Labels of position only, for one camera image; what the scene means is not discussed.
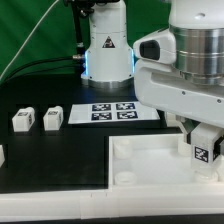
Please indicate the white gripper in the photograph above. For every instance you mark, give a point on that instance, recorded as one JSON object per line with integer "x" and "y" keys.
{"x": 161, "y": 87}

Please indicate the white block at left edge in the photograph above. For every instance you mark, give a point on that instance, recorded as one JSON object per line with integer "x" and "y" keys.
{"x": 2, "y": 157}

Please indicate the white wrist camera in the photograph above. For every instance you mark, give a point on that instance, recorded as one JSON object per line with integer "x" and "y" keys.
{"x": 159, "y": 46}

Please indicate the white L-shaped obstacle fence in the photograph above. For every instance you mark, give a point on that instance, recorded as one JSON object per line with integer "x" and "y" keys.
{"x": 206, "y": 197}

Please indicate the white sheet with AprilTags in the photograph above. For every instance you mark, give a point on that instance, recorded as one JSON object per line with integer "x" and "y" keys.
{"x": 111, "y": 112}

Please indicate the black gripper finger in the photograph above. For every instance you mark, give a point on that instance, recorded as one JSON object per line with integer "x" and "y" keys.
{"x": 221, "y": 147}

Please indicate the white square tabletop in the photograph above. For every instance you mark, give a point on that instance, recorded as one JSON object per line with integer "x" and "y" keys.
{"x": 151, "y": 160}

